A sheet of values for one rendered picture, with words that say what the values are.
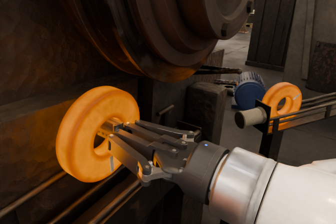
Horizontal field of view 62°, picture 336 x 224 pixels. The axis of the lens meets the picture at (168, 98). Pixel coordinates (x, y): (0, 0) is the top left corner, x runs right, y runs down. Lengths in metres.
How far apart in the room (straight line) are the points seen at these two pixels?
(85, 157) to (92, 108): 0.08
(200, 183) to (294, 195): 0.10
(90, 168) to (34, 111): 0.12
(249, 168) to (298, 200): 0.06
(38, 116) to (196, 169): 0.25
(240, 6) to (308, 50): 2.68
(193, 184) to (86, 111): 0.18
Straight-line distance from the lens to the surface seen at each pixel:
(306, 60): 3.25
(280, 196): 0.32
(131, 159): 0.37
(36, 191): 0.50
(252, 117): 0.96
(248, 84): 2.66
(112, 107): 0.44
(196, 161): 0.34
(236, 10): 0.57
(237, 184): 0.32
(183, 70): 0.57
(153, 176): 0.36
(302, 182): 0.33
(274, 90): 1.00
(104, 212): 0.51
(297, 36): 3.30
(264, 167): 0.33
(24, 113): 0.45
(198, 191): 0.35
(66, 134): 0.41
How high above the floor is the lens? 1.05
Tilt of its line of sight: 21 degrees down
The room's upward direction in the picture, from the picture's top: 4 degrees clockwise
